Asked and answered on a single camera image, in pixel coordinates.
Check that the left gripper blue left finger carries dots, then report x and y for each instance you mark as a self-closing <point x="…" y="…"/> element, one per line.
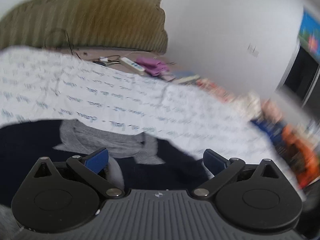
<point x="87" y="169"/>

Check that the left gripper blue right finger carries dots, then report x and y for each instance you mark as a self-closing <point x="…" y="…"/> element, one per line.
<point x="223" y="170"/>

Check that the grey sweater with navy sleeves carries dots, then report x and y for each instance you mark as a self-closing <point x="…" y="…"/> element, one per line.
<point x="135" y="161"/>

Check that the cream white garment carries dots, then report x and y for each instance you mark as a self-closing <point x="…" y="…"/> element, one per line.
<point x="251" y="106"/>

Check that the blue patterned garment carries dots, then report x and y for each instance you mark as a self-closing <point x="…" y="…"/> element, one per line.
<point x="273" y="131"/>

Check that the pink peach garment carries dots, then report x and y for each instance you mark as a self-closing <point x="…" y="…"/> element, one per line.
<point x="271" y="111"/>

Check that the red patterned cloth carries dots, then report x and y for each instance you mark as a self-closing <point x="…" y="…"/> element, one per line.
<point x="215" y="90"/>

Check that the orange garment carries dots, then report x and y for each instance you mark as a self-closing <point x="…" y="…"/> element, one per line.
<point x="300" y="157"/>

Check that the white bedsheet with blue script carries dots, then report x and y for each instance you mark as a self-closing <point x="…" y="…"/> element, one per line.
<point x="38" y="84"/>

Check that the white power strip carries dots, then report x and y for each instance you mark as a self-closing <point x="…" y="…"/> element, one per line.
<point x="128" y="63"/>

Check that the dark window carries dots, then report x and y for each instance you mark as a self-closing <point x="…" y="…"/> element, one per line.
<point x="302" y="72"/>

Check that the purple cloth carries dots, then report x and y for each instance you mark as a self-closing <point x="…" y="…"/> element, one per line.
<point x="152" y="66"/>

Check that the olive striped padded headboard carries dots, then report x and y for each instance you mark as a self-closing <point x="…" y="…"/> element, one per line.
<point x="130" y="24"/>

